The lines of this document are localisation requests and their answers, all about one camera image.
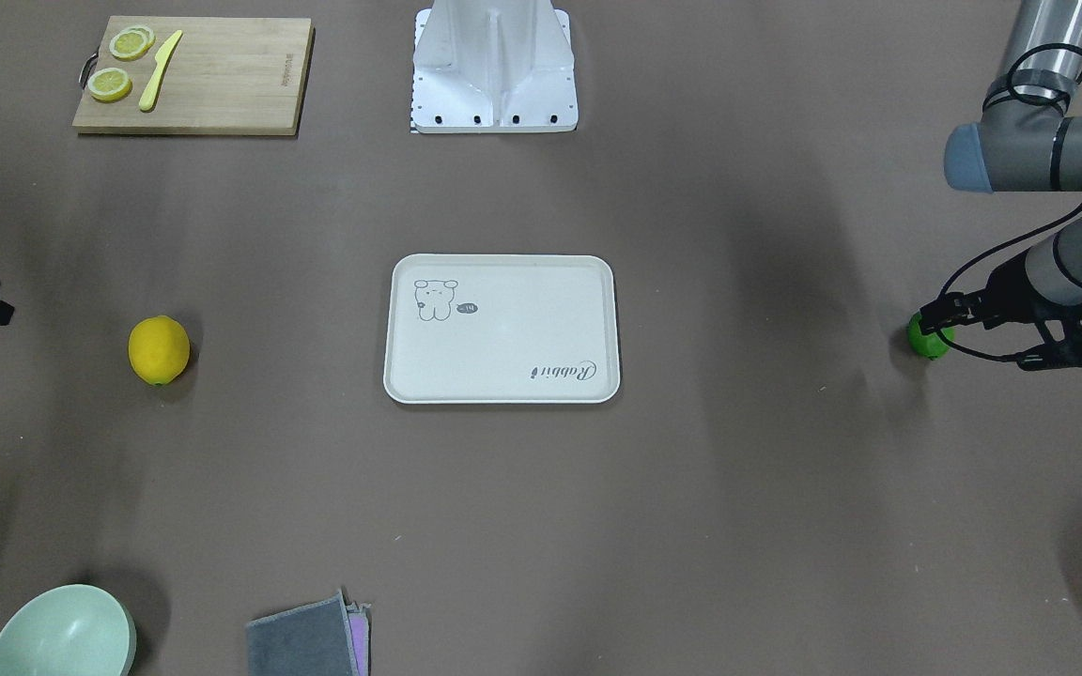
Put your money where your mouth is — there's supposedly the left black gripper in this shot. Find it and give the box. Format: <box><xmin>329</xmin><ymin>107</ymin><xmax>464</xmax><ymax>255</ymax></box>
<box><xmin>919</xmin><ymin>267</ymin><xmax>1055</xmax><ymax>335</ymax></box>

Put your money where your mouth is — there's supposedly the green lime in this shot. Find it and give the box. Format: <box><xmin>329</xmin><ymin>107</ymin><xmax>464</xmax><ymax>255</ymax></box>
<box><xmin>906</xmin><ymin>313</ymin><xmax>956</xmax><ymax>361</ymax></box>

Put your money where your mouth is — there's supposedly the yellow lemon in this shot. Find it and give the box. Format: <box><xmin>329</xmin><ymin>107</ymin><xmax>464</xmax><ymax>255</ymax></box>
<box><xmin>126</xmin><ymin>315</ymin><xmax>192</xmax><ymax>388</ymax></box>

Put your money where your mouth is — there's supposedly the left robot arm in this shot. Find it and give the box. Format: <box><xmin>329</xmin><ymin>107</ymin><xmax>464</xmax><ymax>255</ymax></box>
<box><xmin>916</xmin><ymin>1</ymin><xmax>1082</xmax><ymax>346</ymax></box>

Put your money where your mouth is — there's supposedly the cream rabbit tray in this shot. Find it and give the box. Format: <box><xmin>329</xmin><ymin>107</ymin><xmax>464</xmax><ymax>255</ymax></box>
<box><xmin>383</xmin><ymin>253</ymin><xmax>622</xmax><ymax>405</ymax></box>

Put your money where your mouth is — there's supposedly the grey folded cloth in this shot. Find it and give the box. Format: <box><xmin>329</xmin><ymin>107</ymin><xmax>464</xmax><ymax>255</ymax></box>
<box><xmin>245</xmin><ymin>591</ymin><xmax>372</xmax><ymax>675</ymax></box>

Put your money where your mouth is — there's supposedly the wooden cutting board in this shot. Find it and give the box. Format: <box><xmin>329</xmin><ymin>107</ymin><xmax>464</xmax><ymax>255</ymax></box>
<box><xmin>72</xmin><ymin>14</ymin><xmax>315</xmax><ymax>137</ymax></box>

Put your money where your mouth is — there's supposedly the yellow plastic knife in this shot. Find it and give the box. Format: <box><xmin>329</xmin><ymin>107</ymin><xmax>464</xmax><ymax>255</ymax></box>
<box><xmin>138</xmin><ymin>30</ymin><xmax>184</xmax><ymax>112</ymax></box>

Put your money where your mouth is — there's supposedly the lemon slice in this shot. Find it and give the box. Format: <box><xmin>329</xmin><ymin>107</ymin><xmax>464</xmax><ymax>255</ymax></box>
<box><xmin>109</xmin><ymin>24</ymin><xmax>156</xmax><ymax>63</ymax></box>
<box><xmin>85</xmin><ymin>68</ymin><xmax>133</xmax><ymax>103</ymax></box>

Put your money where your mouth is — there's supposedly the mint green bowl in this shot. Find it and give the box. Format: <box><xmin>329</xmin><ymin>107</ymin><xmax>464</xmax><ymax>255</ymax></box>
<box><xmin>0</xmin><ymin>585</ymin><xmax>138</xmax><ymax>675</ymax></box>

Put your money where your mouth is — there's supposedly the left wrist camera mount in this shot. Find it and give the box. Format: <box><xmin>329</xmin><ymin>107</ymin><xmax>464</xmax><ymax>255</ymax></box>
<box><xmin>1011</xmin><ymin>299</ymin><xmax>1082</xmax><ymax>372</ymax></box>

